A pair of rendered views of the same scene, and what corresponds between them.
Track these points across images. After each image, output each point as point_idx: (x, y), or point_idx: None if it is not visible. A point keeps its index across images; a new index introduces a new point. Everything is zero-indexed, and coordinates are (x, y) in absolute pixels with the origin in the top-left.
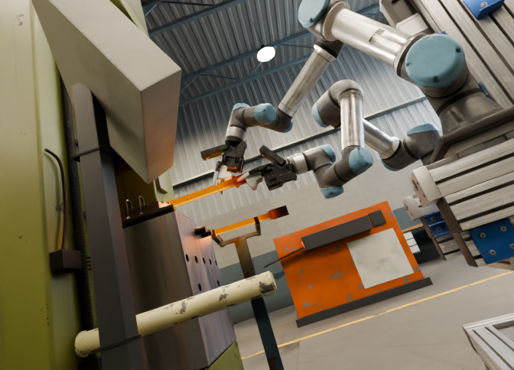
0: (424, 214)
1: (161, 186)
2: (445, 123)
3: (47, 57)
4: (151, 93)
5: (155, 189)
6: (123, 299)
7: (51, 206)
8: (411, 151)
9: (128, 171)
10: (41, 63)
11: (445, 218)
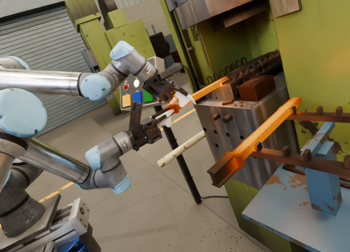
0: None
1: (276, 12)
2: (36, 201)
3: (165, 6)
4: (129, 110)
5: (273, 20)
6: (166, 135)
7: (191, 86)
8: None
9: None
10: (166, 16)
11: (86, 238)
